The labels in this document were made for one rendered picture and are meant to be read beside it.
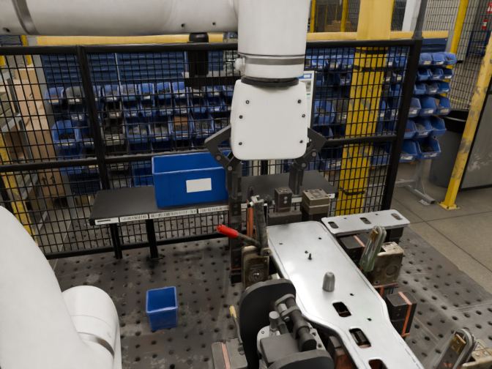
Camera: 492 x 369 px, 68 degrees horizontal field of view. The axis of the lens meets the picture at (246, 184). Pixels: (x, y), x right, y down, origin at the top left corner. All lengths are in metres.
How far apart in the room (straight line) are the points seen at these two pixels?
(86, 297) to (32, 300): 0.15
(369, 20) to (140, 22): 1.26
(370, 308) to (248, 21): 0.74
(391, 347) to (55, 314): 0.66
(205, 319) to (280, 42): 1.05
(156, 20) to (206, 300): 1.11
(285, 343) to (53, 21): 0.55
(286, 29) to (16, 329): 0.50
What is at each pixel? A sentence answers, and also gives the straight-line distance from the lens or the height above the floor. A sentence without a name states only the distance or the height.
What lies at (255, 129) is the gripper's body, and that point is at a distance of 0.47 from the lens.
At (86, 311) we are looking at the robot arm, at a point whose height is 1.21.
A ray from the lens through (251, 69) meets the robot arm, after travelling 0.45.
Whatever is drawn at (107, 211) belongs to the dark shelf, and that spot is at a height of 1.03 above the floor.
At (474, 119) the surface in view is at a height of 0.84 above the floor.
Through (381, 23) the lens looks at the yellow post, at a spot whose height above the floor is 1.61.
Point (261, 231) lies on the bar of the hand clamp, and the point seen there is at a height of 1.13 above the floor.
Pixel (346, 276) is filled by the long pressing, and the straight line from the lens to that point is 1.05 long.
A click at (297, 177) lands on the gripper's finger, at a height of 1.44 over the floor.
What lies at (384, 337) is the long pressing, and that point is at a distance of 0.92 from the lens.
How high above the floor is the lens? 1.65
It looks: 26 degrees down
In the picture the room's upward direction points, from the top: straight up
